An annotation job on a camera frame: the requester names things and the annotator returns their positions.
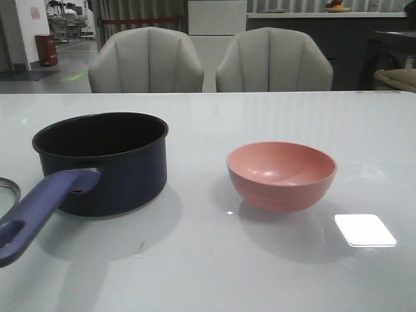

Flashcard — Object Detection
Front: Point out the left beige chair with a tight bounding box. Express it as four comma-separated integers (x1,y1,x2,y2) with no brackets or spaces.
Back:
88,27,204,93

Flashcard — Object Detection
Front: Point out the right beige chair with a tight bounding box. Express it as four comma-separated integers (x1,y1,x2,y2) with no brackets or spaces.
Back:
215,27,333,92

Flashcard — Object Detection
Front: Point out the red trash bin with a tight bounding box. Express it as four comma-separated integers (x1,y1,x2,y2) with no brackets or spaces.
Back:
35,34,59,67

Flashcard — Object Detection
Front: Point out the white cabinet box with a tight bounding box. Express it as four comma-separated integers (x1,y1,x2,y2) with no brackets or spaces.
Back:
188,1,247,36

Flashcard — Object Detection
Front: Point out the beige cushion seat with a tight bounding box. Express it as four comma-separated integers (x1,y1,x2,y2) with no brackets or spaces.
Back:
374,68,415,93

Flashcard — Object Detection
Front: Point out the dark blue saucepan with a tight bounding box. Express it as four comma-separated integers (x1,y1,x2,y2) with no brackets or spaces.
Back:
1,112,168,267

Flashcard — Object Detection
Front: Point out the glass lid blue knob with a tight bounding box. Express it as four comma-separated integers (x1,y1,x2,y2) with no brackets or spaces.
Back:
0,177,21,217

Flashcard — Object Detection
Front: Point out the fruit plate on counter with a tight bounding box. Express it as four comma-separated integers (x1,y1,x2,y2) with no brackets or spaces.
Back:
324,0,351,13

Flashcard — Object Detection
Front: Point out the dark counter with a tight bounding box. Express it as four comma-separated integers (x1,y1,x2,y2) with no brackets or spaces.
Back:
246,12,415,91

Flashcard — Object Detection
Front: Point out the pink plastic bowl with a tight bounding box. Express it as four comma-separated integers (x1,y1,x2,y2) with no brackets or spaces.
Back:
226,141,337,212

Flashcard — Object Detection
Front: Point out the beige chair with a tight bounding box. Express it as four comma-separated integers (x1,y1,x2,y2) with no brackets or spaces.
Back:
88,27,204,93
215,27,333,92

